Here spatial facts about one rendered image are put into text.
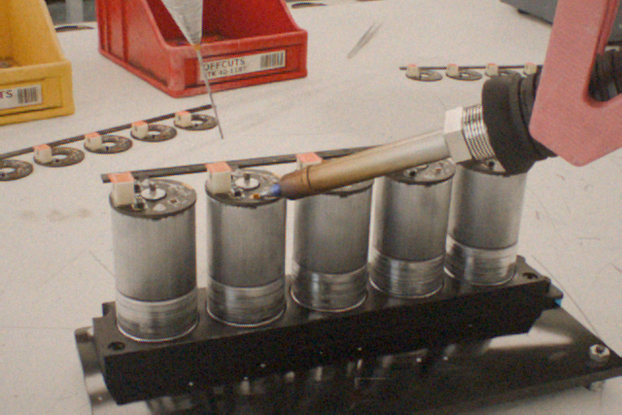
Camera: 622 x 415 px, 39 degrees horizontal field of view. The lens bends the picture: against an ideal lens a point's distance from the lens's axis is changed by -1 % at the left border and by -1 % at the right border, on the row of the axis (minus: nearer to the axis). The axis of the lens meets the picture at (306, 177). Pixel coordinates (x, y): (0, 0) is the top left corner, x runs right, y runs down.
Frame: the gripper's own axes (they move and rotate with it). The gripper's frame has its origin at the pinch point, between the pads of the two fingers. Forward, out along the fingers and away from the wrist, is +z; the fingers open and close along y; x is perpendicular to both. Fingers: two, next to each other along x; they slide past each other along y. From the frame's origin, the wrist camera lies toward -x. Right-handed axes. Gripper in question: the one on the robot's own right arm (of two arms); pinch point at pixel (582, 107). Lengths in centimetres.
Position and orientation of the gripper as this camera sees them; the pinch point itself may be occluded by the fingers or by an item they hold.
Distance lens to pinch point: 21.8
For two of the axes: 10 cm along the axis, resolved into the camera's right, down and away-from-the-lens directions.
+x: 7.9, 5.9, -1.4
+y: -4.1, 3.5, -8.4
